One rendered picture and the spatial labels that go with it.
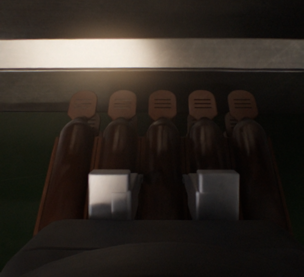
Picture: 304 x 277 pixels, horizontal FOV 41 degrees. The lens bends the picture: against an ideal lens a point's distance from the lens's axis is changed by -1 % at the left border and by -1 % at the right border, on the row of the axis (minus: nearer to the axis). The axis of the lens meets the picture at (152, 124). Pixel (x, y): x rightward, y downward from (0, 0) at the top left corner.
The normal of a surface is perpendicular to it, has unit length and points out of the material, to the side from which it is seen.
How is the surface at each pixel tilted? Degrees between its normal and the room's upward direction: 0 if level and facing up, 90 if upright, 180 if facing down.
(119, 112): 2
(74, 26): 90
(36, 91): 90
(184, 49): 55
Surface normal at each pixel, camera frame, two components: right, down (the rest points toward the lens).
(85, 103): -0.02, -0.69
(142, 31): -0.02, 0.73
